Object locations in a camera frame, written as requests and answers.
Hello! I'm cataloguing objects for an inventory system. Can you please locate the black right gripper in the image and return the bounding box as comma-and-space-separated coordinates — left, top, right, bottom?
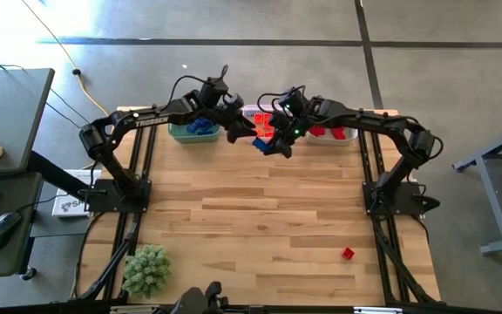
266, 129, 298, 160

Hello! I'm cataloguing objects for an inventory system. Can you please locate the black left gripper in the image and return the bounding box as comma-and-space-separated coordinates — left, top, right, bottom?
223, 108, 259, 145

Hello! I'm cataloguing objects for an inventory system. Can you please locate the clear plastic bin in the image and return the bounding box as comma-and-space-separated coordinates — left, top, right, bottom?
241, 104, 278, 140

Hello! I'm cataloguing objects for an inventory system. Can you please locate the white plastic bin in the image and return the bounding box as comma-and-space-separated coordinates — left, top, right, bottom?
305, 125, 359, 147

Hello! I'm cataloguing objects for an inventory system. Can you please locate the green plastic bin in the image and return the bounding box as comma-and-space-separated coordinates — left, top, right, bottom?
167, 121, 221, 145

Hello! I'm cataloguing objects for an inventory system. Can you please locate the green artificial plant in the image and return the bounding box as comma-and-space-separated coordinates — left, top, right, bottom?
122, 243, 173, 300

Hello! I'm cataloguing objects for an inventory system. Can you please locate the white printed box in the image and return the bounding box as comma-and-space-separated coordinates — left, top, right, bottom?
51, 168, 103, 218

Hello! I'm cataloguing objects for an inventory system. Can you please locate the grey metal table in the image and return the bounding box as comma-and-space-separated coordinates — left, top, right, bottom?
452, 121, 502, 256

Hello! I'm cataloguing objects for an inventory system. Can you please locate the black computer mouse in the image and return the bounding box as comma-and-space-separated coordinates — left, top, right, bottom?
0, 211, 23, 251

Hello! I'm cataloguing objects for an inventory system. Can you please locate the dark grey desk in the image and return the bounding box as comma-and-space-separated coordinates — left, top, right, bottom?
0, 172, 43, 280

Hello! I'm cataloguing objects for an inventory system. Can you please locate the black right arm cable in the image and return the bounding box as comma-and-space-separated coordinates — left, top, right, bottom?
257, 85, 307, 114

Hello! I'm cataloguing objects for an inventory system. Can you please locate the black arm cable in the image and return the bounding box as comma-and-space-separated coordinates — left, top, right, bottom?
167, 64, 230, 104
257, 85, 307, 114

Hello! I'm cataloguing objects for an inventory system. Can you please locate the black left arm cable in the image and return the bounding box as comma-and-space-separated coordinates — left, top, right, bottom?
167, 64, 230, 104

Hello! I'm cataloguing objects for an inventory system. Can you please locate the black aluminium rig frame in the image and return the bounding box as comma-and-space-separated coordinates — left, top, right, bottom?
70, 124, 448, 314

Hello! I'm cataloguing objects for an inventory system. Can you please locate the black table-level camera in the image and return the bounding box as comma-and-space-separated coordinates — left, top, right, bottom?
180, 281, 230, 314

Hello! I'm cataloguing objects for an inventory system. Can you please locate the yellow extension cable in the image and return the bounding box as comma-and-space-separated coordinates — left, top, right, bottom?
19, 0, 111, 117

